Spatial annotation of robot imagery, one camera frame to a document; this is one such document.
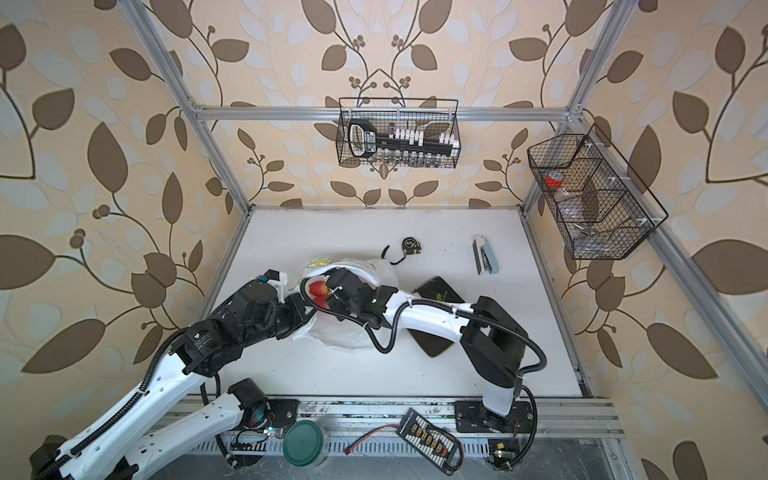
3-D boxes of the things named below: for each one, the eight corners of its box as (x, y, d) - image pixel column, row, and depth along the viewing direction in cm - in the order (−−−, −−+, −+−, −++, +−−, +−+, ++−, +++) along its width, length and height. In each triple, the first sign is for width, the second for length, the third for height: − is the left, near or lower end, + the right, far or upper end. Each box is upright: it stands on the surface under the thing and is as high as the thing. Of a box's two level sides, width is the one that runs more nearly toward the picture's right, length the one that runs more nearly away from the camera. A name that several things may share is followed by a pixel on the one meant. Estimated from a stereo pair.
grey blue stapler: (477, 274, 103) (479, 269, 100) (470, 239, 112) (471, 234, 110) (497, 274, 103) (499, 269, 100) (488, 239, 112) (490, 234, 110)
